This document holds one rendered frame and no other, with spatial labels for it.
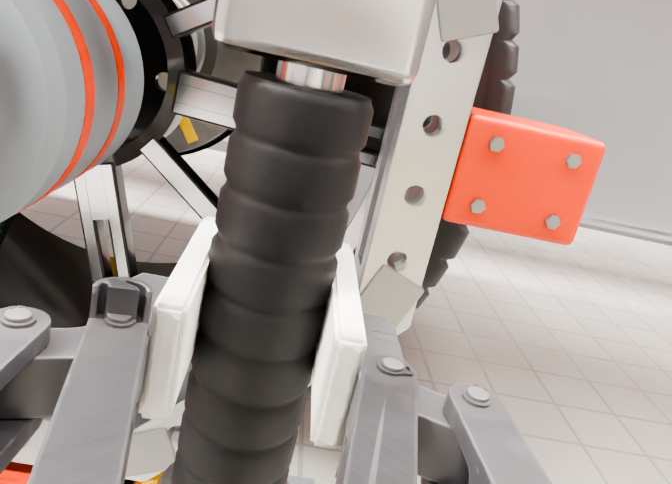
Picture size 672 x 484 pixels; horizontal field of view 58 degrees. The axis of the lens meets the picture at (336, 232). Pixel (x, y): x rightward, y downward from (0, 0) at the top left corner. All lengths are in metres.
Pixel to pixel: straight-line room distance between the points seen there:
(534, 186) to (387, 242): 0.10
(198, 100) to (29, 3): 0.21
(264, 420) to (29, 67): 0.17
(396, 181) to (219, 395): 0.23
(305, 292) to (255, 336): 0.02
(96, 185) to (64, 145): 0.21
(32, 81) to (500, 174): 0.26
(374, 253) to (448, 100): 0.11
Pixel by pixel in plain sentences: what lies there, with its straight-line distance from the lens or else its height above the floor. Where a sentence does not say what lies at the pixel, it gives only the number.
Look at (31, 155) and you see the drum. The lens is 0.29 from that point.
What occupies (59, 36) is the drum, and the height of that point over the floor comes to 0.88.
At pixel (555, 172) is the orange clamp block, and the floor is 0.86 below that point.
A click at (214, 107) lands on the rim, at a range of 0.48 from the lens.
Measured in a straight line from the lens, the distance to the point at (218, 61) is 0.92.
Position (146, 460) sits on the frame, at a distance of 0.48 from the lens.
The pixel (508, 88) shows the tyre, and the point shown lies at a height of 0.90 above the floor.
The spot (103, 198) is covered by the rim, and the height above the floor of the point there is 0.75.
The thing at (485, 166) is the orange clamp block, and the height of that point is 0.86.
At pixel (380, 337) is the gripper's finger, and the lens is 0.16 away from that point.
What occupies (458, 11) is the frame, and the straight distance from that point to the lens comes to 0.37.
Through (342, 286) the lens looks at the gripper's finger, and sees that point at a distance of 0.17.
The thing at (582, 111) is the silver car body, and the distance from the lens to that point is 0.88.
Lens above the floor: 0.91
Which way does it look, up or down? 17 degrees down
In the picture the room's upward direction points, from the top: 13 degrees clockwise
